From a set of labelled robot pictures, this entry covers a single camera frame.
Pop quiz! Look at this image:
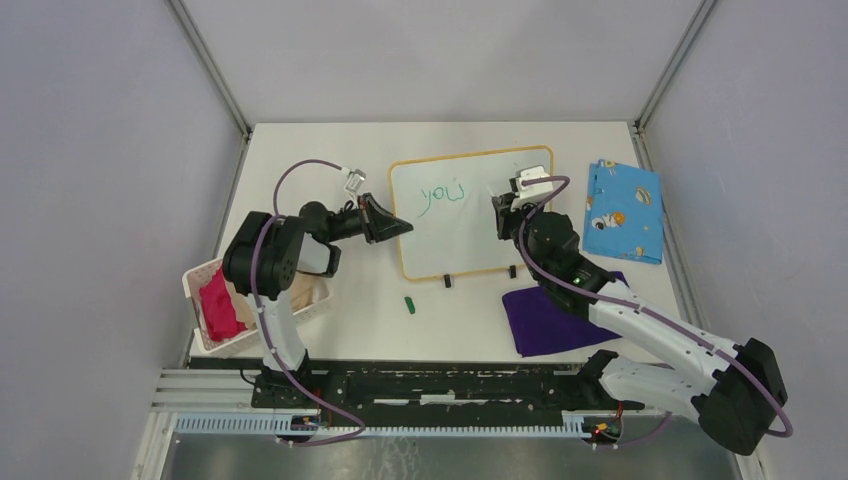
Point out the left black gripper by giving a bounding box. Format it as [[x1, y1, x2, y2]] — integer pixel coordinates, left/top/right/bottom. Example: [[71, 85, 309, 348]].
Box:
[[326, 193, 413, 245]]

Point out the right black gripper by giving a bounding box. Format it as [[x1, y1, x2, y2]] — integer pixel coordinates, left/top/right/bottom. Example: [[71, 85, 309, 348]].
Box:
[[494, 191, 547, 282]]

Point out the yellow framed whiteboard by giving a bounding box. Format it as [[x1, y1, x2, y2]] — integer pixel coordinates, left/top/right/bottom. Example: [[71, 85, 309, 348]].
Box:
[[388, 145, 554, 281]]

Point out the green marker cap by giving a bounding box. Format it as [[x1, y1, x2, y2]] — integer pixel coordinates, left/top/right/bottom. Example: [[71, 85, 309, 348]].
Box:
[[404, 296, 416, 315]]

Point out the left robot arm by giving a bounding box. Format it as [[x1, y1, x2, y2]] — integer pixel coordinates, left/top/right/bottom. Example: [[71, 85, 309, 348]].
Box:
[[222, 193, 414, 408]]

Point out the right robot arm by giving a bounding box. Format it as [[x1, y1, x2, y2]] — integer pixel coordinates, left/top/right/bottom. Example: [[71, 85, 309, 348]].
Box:
[[491, 193, 794, 456]]

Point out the tan cloth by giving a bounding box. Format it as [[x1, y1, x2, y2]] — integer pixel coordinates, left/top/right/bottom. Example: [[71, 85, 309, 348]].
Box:
[[224, 273, 333, 331]]

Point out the purple cloth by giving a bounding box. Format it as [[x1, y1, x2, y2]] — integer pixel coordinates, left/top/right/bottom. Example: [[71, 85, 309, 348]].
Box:
[[502, 286, 620, 357]]

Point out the blue cartoon cloth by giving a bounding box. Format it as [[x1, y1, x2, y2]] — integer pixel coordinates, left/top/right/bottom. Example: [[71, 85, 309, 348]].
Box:
[[582, 159, 664, 265]]

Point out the red cloth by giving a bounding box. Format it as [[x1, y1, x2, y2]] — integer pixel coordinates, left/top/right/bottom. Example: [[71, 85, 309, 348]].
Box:
[[199, 269, 248, 342]]

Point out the white plastic basket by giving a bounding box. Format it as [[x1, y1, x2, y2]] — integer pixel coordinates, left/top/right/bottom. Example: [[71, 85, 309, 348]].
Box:
[[182, 254, 335, 359]]

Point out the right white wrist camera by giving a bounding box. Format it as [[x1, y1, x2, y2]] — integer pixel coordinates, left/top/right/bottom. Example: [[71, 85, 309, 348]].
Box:
[[510, 165, 554, 210]]

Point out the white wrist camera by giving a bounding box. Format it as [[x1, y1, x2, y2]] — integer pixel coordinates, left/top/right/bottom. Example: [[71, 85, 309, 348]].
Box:
[[510, 165, 554, 210], [341, 167, 367, 200]]

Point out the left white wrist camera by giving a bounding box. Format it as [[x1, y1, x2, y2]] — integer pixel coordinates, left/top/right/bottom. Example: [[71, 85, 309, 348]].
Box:
[[341, 167, 367, 200]]

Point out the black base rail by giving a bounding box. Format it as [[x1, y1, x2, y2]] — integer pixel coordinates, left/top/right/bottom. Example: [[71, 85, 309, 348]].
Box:
[[251, 360, 644, 428]]

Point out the white slotted cable duct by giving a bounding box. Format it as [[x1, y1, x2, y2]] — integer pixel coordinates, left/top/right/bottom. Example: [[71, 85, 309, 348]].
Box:
[[174, 413, 590, 440]]

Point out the right aluminium frame post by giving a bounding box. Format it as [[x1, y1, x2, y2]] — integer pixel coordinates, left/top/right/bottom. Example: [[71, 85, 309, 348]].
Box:
[[633, 0, 720, 134]]

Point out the aluminium frame post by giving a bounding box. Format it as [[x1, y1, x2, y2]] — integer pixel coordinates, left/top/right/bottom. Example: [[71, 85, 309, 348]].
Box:
[[633, 0, 720, 134], [164, 0, 253, 142]]

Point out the left aluminium frame post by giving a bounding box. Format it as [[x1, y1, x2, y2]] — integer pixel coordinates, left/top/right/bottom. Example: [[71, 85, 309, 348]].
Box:
[[164, 0, 253, 142]]

